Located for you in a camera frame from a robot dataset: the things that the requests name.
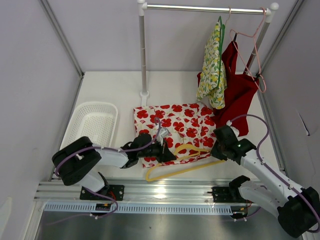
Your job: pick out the yellow plastic hanger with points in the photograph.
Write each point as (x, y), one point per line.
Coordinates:
(186, 170)

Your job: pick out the white slotted cable duct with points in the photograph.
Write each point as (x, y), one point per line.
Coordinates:
(137, 208)

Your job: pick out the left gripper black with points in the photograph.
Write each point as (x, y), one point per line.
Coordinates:
(164, 154)

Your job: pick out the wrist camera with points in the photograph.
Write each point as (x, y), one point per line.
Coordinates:
(163, 133)
(234, 129)

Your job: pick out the aluminium rail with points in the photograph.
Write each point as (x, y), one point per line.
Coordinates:
(138, 191)

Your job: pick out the right aluminium frame post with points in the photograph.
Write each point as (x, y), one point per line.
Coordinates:
(282, 33)

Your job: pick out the lemon print skirt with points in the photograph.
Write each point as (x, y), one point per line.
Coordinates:
(207, 79)

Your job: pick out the white plastic basket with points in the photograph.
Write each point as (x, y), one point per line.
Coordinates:
(94, 119)

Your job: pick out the left aluminium frame post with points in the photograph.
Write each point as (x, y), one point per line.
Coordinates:
(61, 35)

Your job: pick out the red flower print cloth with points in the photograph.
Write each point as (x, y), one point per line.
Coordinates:
(191, 129)

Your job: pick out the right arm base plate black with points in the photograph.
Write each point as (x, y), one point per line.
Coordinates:
(226, 194)

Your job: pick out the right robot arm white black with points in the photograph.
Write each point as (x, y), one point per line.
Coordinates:
(296, 208)

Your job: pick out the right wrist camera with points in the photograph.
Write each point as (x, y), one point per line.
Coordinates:
(234, 129)

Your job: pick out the red garment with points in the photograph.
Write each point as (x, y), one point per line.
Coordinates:
(238, 95)

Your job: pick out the green plastic hanger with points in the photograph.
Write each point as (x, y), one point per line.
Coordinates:
(219, 36)

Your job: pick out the clothes rack metal white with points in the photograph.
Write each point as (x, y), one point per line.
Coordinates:
(144, 6)

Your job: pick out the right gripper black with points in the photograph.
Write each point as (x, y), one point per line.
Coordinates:
(215, 153)

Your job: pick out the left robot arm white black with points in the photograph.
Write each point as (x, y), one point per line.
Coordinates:
(74, 164)

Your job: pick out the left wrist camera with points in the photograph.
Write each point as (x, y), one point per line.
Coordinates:
(163, 133)

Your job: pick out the aluminium frame post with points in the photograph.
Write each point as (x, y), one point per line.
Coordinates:
(282, 33)
(61, 35)

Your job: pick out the pink wire hanger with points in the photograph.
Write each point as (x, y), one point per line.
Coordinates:
(257, 39)

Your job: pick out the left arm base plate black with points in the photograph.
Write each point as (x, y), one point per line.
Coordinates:
(112, 191)

